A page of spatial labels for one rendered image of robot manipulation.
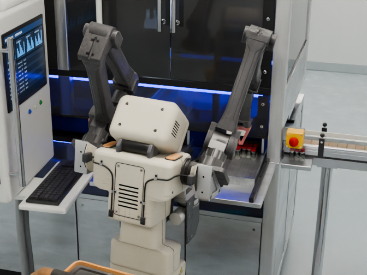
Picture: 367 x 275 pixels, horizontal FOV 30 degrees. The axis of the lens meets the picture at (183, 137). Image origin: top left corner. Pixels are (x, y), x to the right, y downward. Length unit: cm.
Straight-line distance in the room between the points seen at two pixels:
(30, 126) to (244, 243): 110
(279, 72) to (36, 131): 106
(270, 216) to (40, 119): 110
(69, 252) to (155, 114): 154
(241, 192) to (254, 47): 71
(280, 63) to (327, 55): 474
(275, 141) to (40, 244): 135
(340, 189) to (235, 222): 182
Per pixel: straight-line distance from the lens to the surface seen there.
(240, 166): 292
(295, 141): 289
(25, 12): 284
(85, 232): 342
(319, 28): 750
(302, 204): 459
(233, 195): 268
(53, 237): 351
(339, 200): 470
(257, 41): 221
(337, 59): 757
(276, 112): 290
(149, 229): 223
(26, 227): 331
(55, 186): 288
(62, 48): 310
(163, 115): 210
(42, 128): 307
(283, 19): 279
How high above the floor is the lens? 208
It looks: 22 degrees down
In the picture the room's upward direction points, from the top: 1 degrees clockwise
